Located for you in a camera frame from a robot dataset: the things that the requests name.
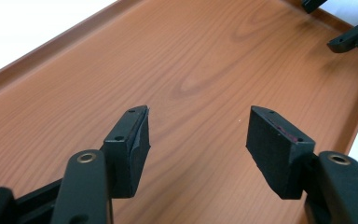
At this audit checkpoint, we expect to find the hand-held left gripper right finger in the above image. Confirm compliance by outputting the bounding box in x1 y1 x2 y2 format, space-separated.
245 105 317 201

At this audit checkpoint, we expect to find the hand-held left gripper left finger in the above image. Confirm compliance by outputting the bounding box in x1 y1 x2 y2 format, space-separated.
102 105 152 200

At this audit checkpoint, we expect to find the brown wood-grain tray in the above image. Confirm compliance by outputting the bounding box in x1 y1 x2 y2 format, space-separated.
0 0 358 224

